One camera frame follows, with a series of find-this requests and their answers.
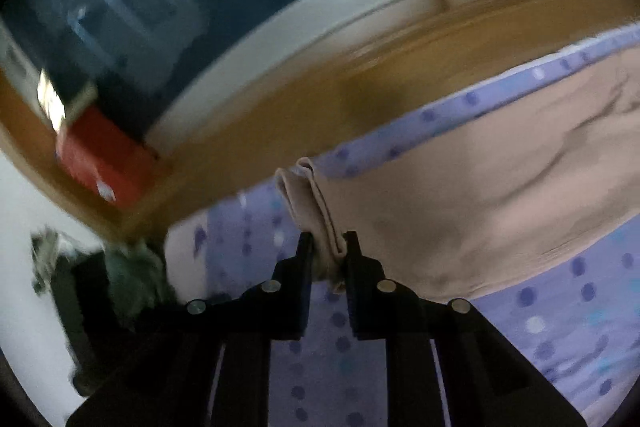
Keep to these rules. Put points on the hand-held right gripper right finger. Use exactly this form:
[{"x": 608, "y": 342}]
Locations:
[{"x": 354, "y": 292}]

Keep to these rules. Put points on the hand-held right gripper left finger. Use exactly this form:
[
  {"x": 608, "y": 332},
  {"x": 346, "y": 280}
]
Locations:
[{"x": 304, "y": 287}]

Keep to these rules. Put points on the beige garment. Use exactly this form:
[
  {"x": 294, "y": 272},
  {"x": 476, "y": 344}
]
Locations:
[{"x": 475, "y": 197}]

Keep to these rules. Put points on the grey-green cloth pile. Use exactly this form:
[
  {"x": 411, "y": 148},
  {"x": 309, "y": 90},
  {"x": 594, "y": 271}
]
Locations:
[{"x": 135, "y": 277}]

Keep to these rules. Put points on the purple dotted bedsheet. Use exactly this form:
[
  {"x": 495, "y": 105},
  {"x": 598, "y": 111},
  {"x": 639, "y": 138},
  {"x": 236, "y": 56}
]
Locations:
[{"x": 550, "y": 332}]

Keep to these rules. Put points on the dark bulky object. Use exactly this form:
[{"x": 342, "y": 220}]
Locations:
[{"x": 95, "y": 337}]

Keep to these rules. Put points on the red box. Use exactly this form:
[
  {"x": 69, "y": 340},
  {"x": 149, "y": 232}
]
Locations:
[{"x": 105, "y": 157}]

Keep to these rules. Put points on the cluttered shelf items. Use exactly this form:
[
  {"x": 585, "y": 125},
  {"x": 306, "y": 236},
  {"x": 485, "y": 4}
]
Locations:
[{"x": 44, "y": 257}]

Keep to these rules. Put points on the shiny wrapped item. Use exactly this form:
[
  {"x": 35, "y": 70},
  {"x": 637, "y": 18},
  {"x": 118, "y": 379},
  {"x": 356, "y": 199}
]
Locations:
[{"x": 50, "y": 99}]

